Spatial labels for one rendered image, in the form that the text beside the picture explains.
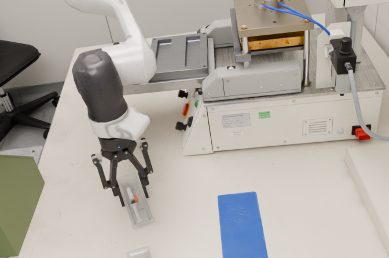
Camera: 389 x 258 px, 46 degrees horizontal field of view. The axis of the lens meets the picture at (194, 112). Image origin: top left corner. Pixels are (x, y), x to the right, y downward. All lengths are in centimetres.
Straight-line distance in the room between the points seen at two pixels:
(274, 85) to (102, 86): 45
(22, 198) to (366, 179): 84
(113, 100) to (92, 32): 198
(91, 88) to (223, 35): 58
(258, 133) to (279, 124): 6
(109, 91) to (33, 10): 202
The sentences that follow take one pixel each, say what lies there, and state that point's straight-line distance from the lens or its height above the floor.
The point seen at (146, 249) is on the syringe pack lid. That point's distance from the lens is 108.
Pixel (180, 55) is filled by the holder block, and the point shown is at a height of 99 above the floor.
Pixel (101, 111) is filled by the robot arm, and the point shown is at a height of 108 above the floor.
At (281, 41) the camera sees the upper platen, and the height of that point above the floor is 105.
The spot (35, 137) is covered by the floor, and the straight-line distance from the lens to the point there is 288.
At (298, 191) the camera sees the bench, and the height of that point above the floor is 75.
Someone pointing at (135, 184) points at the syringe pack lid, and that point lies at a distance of 123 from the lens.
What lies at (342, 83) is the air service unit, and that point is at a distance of 108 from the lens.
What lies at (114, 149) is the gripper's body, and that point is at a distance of 104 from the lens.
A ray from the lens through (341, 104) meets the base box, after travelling 124.
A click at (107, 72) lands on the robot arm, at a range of 93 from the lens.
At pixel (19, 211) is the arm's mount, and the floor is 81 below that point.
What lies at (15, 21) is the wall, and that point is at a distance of 299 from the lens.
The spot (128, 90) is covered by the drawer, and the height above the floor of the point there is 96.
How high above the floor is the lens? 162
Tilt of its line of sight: 37 degrees down
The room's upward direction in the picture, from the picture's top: 9 degrees counter-clockwise
